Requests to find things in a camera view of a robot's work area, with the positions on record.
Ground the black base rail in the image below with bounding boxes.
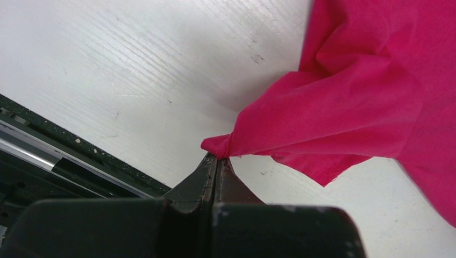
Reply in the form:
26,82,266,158
1,96,169,228

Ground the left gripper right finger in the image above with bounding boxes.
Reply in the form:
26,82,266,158
211,159,366,257

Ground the magenta t-shirt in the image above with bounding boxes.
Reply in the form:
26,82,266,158
201,1,455,225

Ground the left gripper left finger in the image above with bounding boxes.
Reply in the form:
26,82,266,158
1,154,217,257

